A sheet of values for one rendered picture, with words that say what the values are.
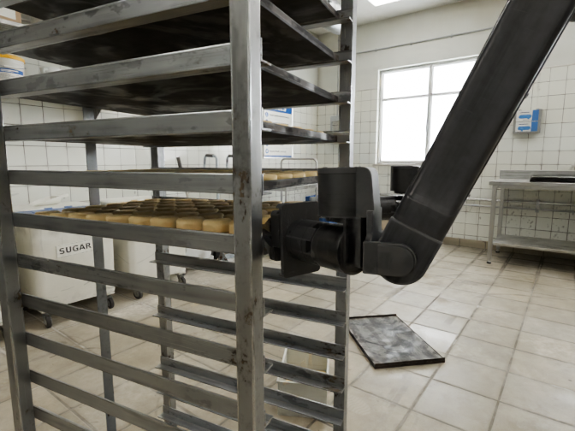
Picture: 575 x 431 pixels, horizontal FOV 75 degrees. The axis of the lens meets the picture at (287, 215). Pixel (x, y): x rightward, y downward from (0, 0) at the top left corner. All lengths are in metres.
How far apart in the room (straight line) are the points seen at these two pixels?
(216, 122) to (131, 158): 3.26
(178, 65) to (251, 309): 0.37
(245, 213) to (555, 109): 4.81
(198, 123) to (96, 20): 0.27
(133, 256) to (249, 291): 2.64
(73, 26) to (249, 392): 0.67
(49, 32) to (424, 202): 0.72
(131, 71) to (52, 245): 2.24
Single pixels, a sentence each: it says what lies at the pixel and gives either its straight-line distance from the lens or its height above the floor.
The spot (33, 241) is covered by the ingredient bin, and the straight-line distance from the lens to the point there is 2.83.
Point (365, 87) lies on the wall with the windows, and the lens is 5.79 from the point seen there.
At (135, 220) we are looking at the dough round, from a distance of 0.74.
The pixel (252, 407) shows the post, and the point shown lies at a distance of 0.61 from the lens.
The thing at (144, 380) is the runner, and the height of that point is 0.69.
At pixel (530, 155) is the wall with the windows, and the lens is 5.15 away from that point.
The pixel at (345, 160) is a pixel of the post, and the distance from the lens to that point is 0.92.
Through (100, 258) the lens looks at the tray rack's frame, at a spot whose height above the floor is 0.82.
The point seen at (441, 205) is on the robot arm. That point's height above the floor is 1.04.
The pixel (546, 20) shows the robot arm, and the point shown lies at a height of 1.21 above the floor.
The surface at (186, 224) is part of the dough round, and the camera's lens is 0.66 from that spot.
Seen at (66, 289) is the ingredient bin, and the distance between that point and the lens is 2.95.
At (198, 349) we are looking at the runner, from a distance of 0.67.
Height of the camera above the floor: 1.08
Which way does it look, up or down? 8 degrees down
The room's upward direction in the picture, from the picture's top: straight up
